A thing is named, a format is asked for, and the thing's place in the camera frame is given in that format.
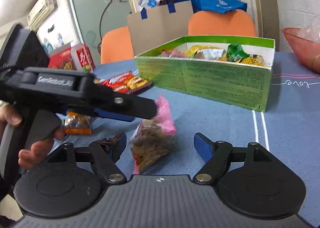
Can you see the orange chair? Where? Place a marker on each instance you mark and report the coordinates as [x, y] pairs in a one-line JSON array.
[[222, 24], [116, 45]]

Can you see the silver and brown snack packet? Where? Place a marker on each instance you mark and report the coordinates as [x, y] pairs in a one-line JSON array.
[[207, 55]]

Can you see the person's left hand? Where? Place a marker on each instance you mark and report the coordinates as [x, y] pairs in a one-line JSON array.
[[35, 154]]

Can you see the blue wall stickers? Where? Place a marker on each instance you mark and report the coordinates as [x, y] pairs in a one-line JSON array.
[[53, 41]]

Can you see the pink-top bag of nuts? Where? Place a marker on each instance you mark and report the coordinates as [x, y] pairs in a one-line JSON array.
[[155, 140]]

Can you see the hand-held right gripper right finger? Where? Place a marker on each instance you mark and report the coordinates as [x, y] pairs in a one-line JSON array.
[[203, 148]]

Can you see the red cracker box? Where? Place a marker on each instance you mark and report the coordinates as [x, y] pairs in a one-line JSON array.
[[61, 59]]

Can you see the green candy packet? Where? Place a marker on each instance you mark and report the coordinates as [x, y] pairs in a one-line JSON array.
[[236, 51]]

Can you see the green cardboard box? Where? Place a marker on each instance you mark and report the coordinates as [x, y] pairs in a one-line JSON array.
[[205, 78]]

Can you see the clear yellow lemon packet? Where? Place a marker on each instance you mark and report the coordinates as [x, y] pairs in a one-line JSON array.
[[253, 61]]

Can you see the pink snack packet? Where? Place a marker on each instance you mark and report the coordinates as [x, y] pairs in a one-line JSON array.
[[175, 53]]

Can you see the blue tablecloth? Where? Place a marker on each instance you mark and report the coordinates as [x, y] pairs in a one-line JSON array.
[[287, 123]]

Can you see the red plastic bowl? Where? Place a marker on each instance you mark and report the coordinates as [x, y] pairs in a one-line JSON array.
[[305, 50]]

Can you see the orange peanut packet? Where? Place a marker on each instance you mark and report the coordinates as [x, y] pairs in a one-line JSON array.
[[78, 124]]

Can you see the red snack packet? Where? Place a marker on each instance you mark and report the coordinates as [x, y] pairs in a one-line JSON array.
[[125, 81]]

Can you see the blue bag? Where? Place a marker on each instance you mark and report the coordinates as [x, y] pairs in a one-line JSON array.
[[215, 0]]

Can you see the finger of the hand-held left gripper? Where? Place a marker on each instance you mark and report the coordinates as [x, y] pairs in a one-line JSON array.
[[135, 106], [115, 116]]

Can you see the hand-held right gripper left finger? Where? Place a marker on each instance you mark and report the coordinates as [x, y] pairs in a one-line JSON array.
[[120, 144]]

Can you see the white air conditioner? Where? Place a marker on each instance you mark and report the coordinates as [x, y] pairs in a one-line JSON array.
[[42, 9]]

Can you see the yellow snack packet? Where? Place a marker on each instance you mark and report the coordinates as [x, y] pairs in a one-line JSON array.
[[203, 50]]

